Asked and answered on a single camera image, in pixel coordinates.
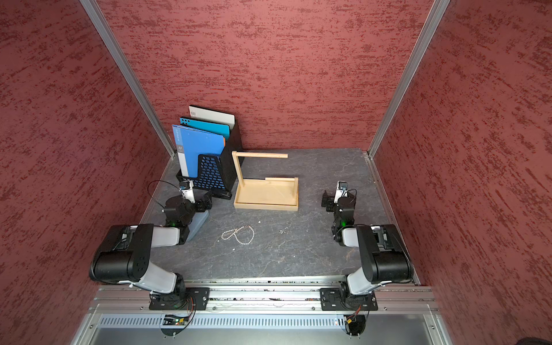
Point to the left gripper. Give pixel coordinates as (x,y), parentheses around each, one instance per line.
(208,202)

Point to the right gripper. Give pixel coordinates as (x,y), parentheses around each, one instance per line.
(328,199)

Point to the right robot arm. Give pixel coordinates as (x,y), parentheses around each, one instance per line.
(384,259)

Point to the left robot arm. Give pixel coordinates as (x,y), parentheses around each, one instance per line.
(123,257)

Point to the wooden jewelry display stand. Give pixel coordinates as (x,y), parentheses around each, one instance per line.
(274,194)

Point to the black stapler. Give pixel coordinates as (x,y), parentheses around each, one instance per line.
(221,194)

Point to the blue-grey glasses case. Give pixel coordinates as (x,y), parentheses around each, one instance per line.
(197,222)

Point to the black mesh file organizer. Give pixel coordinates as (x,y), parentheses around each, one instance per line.
(217,172)

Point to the teal folder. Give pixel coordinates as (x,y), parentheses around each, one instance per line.
(218,129)

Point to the white folder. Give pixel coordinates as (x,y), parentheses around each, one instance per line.
(210,115)

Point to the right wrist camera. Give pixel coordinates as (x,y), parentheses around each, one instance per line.
(341,190)

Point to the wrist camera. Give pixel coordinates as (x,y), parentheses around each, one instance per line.
(186,188)
(341,190)

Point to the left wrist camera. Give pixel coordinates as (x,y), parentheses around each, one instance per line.
(186,188)

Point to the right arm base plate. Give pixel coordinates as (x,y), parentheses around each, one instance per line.
(336,299)

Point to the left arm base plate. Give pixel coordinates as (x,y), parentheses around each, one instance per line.
(191,299)

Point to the aluminium rail frame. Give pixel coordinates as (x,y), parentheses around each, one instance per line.
(279,310)

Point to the left aluminium corner post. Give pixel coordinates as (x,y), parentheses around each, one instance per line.
(98,20)

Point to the aluminium corner post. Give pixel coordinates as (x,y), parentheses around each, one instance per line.
(427,33)
(98,20)

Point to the right aluminium corner post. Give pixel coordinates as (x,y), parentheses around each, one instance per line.
(427,33)

